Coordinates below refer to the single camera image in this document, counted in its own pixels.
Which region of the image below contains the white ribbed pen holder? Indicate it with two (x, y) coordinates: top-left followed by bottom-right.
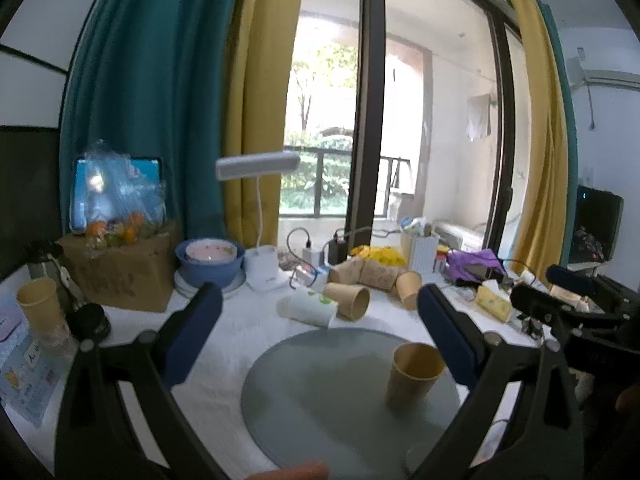
(409, 232), (441, 275)

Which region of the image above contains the cardboard box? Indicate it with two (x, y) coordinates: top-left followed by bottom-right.
(57, 220), (183, 313)

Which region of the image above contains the person's left hand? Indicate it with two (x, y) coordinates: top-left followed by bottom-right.
(247, 461), (331, 480)

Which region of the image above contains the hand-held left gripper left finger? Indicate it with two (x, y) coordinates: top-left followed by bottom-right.
(54, 282), (231, 480)

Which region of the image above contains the black charger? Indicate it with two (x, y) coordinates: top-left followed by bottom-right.
(322, 230), (348, 266)

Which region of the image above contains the white desk lamp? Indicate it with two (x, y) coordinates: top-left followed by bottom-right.
(215, 151), (302, 293)

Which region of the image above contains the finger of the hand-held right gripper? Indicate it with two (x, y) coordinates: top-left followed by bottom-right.
(546, 264), (627, 307)
(510, 284), (622, 327)

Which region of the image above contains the grey round mat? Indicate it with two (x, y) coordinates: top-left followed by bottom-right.
(241, 327), (463, 480)

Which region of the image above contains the white appliance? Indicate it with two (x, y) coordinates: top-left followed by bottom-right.
(432, 220), (486, 252)

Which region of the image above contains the blue printed booklet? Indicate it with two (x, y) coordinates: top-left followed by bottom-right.
(0, 292), (76, 428)

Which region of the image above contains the tablet with blue screen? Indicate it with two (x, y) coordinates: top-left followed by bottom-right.
(70, 156), (165, 236)

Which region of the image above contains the blue bowl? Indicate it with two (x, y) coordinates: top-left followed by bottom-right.
(175, 238), (246, 291)

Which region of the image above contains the black door frame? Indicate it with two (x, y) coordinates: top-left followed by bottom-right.
(345, 0), (386, 233)

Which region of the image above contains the balcony railing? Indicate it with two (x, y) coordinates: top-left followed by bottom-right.
(280, 146), (412, 218)

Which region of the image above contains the purple cloth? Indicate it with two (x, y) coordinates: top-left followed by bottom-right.
(446, 247), (506, 283)

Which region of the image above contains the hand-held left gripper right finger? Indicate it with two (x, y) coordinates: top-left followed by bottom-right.
(409, 284), (587, 480)

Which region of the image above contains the white paper cup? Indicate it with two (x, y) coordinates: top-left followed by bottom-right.
(276, 290), (338, 330)

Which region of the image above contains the hanging white towel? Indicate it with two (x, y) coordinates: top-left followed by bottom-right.
(466, 92), (493, 141)

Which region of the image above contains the yellow plastic bag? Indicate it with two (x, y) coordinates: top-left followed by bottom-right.
(350, 245), (407, 267)

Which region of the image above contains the black round jar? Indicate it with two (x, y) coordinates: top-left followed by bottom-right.
(67, 302), (112, 343)

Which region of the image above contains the pale blue plate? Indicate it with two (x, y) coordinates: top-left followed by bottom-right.
(173, 270), (248, 301)

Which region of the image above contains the clear bag of fruit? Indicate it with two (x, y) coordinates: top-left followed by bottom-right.
(82, 140), (168, 252)

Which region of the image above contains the white air conditioner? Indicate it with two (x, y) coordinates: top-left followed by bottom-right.
(565, 57), (640, 92)

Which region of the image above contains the yellow tissue box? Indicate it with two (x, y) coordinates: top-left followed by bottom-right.
(475, 280), (515, 323)

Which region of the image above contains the yellow curtain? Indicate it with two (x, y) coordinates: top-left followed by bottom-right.
(222, 0), (311, 251)
(495, 0), (571, 286)

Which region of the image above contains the teal curtain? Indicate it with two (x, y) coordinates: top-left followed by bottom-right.
(527, 0), (580, 267)
(59, 0), (251, 251)

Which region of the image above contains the black monitor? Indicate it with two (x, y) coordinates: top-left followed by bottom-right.
(567, 185), (625, 266)

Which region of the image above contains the plain brown paper cup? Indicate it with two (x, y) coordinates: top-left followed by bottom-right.
(386, 342), (447, 411)
(395, 271), (423, 311)
(322, 282), (372, 322)
(16, 276), (68, 341)
(327, 259), (366, 286)

